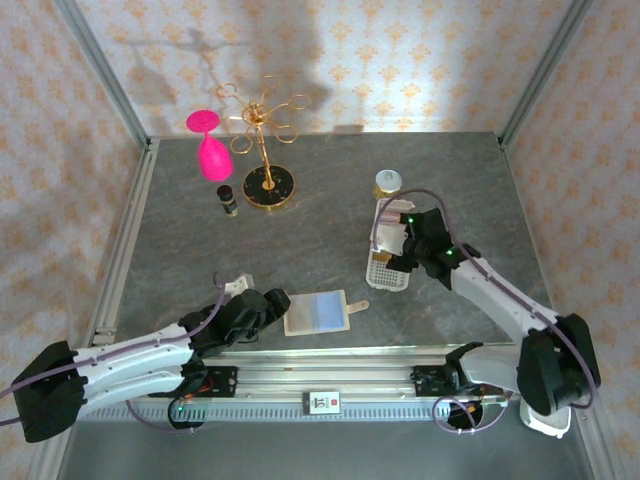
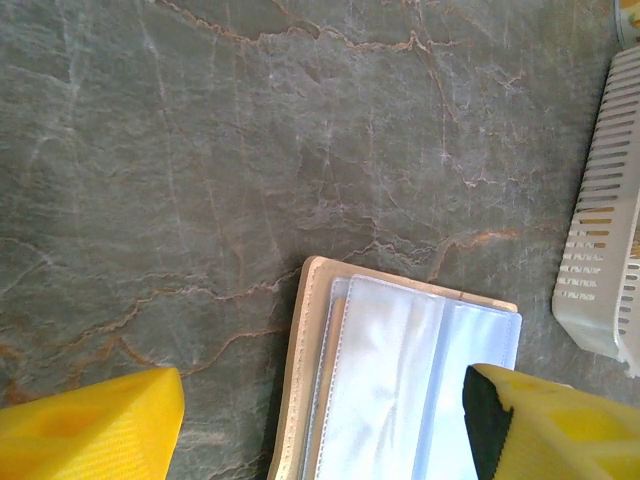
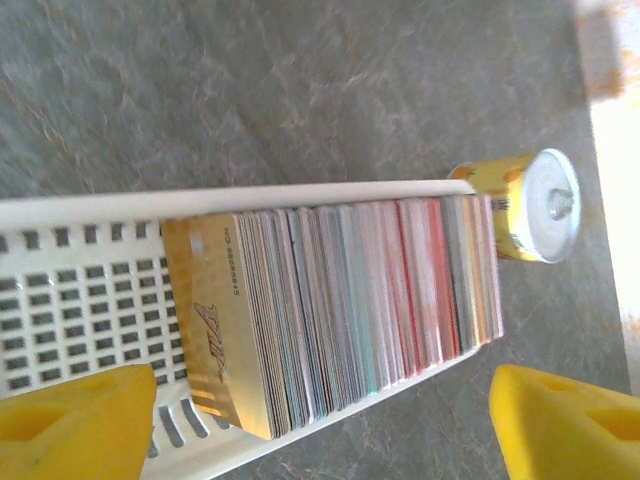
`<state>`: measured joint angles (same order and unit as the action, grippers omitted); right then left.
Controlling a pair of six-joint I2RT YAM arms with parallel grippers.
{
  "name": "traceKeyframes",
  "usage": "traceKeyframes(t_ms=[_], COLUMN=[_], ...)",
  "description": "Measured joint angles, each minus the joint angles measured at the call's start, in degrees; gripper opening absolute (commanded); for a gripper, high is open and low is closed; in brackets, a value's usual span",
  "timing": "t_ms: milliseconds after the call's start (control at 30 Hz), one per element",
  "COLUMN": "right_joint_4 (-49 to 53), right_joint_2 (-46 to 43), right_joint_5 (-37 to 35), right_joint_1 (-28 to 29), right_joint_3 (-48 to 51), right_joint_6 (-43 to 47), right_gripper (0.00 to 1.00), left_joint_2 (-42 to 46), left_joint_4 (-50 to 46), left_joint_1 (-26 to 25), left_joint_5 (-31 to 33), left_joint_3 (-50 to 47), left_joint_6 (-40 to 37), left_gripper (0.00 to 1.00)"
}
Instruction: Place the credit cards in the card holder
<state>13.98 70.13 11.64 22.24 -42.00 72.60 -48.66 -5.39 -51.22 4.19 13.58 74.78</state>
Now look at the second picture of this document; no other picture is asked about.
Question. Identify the white slotted plastic basket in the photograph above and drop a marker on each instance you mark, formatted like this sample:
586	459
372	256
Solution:
600	250

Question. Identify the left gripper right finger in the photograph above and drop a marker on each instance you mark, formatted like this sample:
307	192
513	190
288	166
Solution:
565	435

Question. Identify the beige leather card holder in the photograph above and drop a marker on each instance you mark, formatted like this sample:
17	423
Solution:
390	360

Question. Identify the yellow tin can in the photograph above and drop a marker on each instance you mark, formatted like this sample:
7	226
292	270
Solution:
629	20

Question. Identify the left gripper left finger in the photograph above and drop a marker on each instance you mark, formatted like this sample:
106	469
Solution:
90	435

